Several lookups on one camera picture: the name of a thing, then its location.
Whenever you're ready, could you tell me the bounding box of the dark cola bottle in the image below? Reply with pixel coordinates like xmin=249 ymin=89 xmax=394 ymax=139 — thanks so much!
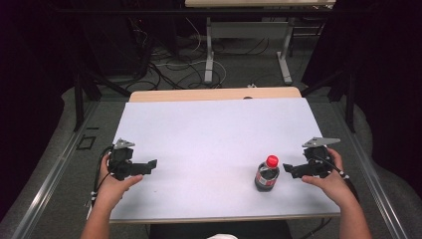
xmin=254 ymin=161 xmax=281 ymax=193

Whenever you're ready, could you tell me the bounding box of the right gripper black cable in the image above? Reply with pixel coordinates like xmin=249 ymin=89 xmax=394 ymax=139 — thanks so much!
xmin=315 ymin=154 xmax=361 ymax=203

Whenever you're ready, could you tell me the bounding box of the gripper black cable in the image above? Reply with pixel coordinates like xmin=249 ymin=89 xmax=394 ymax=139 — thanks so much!
xmin=89 ymin=145 xmax=114 ymax=207
xmin=315 ymin=154 xmax=361 ymax=203

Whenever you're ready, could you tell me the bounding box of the person's right hand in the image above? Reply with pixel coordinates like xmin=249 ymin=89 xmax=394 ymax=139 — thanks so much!
xmin=301 ymin=147 xmax=358 ymax=209

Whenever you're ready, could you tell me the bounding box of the person's dark clothing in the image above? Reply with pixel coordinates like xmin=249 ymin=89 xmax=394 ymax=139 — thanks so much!
xmin=148 ymin=220 xmax=294 ymax=239

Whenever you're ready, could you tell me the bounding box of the black metal stand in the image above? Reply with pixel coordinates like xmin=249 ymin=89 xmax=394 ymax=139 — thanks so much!
xmin=73 ymin=64 xmax=132 ymax=132
xmin=300 ymin=68 xmax=358 ymax=134

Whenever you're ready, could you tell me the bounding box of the white table mat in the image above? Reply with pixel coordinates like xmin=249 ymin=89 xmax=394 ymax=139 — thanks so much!
xmin=108 ymin=97 xmax=342 ymax=222

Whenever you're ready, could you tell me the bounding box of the red bottle cap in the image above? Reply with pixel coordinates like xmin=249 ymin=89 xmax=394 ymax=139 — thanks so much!
xmin=265 ymin=154 xmax=280 ymax=168

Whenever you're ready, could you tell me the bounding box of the person's left hand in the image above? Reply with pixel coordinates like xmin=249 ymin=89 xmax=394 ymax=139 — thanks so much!
xmin=94 ymin=153 xmax=144 ymax=212

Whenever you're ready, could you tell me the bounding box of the aluminium floor rail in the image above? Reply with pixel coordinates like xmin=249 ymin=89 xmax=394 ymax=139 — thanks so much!
xmin=10 ymin=101 xmax=102 ymax=239
xmin=330 ymin=100 xmax=410 ymax=239

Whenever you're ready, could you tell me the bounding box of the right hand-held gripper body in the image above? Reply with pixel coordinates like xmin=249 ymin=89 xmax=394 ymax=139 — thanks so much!
xmin=302 ymin=136 xmax=341 ymax=179

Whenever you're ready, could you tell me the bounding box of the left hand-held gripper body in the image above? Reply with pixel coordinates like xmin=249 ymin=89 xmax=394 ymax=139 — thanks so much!
xmin=107 ymin=137 xmax=147 ymax=182

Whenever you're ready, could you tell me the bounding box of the white floor cable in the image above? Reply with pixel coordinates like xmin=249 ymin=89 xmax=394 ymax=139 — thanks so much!
xmin=154 ymin=17 xmax=228 ymax=90

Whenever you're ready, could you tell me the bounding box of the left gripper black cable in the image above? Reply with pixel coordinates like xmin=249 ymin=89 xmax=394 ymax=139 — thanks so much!
xmin=89 ymin=145 xmax=114 ymax=207

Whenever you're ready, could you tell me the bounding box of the tangle of black floor cables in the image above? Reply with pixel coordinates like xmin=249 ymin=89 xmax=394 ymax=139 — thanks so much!
xmin=123 ymin=18 xmax=272 ymax=92

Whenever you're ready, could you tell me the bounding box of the desk with white legs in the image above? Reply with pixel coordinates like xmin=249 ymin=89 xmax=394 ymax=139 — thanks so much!
xmin=184 ymin=0 xmax=336 ymax=86

